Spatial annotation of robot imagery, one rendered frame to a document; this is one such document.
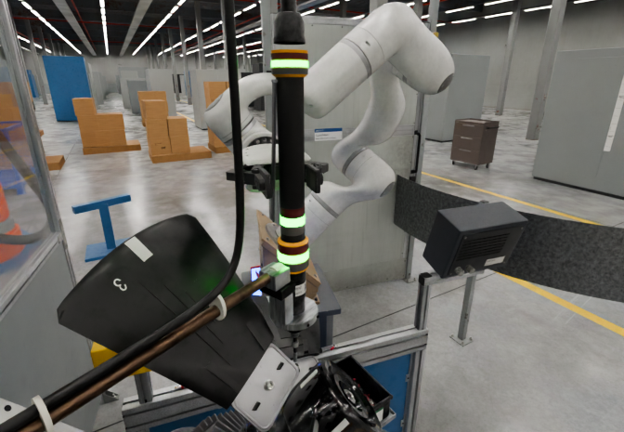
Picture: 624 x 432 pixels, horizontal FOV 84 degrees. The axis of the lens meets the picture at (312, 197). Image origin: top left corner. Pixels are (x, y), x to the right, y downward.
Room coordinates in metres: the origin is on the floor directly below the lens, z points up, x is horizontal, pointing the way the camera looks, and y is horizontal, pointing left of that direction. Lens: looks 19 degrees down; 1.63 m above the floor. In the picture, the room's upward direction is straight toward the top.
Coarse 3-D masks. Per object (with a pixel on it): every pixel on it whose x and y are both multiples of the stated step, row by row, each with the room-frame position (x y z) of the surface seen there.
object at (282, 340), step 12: (264, 300) 0.66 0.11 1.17; (264, 312) 0.60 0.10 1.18; (312, 324) 0.59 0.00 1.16; (276, 336) 0.52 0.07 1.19; (288, 336) 0.52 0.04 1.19; (300, 336) 0.53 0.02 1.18; (312, 336) 0.54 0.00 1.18; (288, 348) 0.49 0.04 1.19; (300, 348) 0.49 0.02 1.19; (312, 348) 0.49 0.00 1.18
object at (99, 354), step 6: (96, 348) 0.62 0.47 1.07; (102, 348) 0.62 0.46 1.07; (108, 348) 0.62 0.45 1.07; (96, 354) 0.61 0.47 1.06; (102, 354) 0.62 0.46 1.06; (108, 354) 0.62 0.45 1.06; (114, 354) 0.62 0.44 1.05; (96, 360) 0.61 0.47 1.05; (102, 360) 0.61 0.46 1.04; (96, 366) 0.61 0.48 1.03; (138, 372) 0.64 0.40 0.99; (144, 372) 0.64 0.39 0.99
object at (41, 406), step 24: (240, 144) 0.36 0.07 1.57; (240, 168) 0.36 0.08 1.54; (240, 192) 0.36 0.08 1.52; (240, 216) 0.36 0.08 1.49; (240, 240) 0.36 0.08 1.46; (216, 288) 0.33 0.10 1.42; (192, 312) 0.30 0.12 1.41; (120, 360) 0.24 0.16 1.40; (72, 384) 0.21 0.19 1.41; (48, 408) 0.20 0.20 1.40
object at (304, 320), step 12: (276, 276) 0.39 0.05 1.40; (288, 276) 0.41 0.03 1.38; (264, 288) 0.40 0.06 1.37; (276, 288) 0.39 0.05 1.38; (288, 288) 0.40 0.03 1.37; (276, 300) 0.41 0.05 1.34; (288, 300) 0.40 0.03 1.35; (312, 300) 0.46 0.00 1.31; (276, 312) 0.41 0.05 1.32; (288, 312) 0.40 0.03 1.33; (312, 312) 0.43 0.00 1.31; (276, 324) 0.41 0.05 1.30; (288, 324) 0.40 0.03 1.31; (300, 324) 0.40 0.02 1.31
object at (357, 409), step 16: (320, 368) 0.37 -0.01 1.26; (336, 368) 0.41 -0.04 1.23; (320, 384) 0.35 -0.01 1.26; (336, 384) 0.36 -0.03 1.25; (352, 384) 0.40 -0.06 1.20; (288, 400) 0.35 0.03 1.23; (304, 400) 0.34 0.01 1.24; (320, 400) 0.33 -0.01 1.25; (336, 400) 0.32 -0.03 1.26; (368, 400) 0.39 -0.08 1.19; (288, 416) 0.33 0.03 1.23; (304, 416) 0.32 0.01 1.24; (320, 416) 0.32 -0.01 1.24; (336, 416) 0.31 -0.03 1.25; (352, 416) 0.31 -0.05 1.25; (368, 416) 0.36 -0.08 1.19
